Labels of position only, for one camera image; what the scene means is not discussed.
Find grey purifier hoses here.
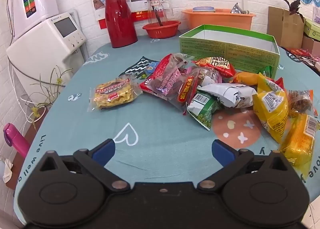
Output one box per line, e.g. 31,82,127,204
6,0,16,42

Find pink bottle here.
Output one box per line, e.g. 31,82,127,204
3,123,31,158

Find red plastic basin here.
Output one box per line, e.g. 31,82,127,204
142,21,181,39

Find red thermos jug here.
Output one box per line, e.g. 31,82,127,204
103,0,139,49

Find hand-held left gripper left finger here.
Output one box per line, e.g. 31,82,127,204
37,138,131,191

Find orange snack packet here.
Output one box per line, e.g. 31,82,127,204
232,71,261,86

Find green lidded box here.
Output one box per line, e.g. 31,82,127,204
303,18,320,38

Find glass pitcher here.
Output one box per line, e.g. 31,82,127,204
145,0,174,26

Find teal printed tablecloth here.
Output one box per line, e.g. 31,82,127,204
14,35,320,221

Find pink-edged clear nut packet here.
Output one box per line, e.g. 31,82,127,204
184,67,223,87

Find crumpled white tissue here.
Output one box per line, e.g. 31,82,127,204
2,158,13,184

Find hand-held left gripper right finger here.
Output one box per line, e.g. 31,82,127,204
197,139,292,191

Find wispy green plant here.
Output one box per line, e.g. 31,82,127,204
21,66,73,130

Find orange plastic basin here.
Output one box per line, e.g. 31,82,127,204
181,8,257,37

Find green pea packet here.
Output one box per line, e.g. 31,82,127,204
186,91,223,131

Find orange red peanut packet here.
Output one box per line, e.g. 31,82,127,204
192,56,237,78

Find clear packet of yellow crisps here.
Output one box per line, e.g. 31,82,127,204
88,76,143,113

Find red black patterned cloth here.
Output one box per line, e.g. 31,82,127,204
284,47,320,76

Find brown wooden side table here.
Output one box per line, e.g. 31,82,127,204
5,105,49,191

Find dark purple plant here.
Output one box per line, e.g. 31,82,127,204
280,0,306,23

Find large red snack packet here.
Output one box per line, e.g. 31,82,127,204
139,54,190,99

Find clear packet of yellow bars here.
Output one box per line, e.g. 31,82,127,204
279,113,320,167

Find white snack packet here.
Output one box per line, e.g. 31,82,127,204
197,82,258,109

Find small blue green candy packet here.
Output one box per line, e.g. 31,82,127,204
142,61,161,79

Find clear dried fruit packet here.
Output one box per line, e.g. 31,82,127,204
146,55,199,112

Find small clear brown-ball packet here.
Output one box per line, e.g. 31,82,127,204
287,90,315,115

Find small brown cardboard box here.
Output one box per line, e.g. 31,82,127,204
301,35,320,55

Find white machine with screen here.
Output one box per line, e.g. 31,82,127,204
6,10,88,102

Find silver foil bag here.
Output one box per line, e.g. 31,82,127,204
230,3,251,15

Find black stirring stick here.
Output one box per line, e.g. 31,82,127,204
153,6,163,26

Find large yellow snack packet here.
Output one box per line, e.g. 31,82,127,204
252,73,291,144

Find green cardboard box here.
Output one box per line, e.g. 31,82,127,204
179,24,280,79

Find small red yellow-label packet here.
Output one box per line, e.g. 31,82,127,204
177,75,201,105

